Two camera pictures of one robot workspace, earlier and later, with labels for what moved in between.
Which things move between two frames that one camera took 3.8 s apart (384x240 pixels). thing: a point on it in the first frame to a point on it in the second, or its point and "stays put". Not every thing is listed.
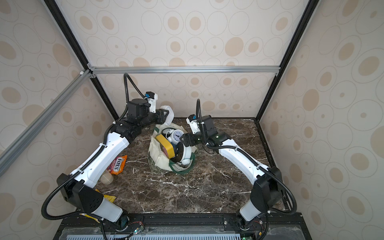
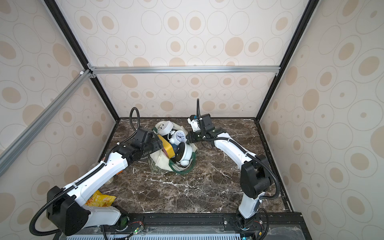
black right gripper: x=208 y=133 stays put
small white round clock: x=173 y=136 stays put
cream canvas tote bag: x=157 y=157 stays put
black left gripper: x=160 y=114 to x=158 y=142
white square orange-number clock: x=170 y=116 to x=164 y=128
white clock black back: x=183 y=154 stays put
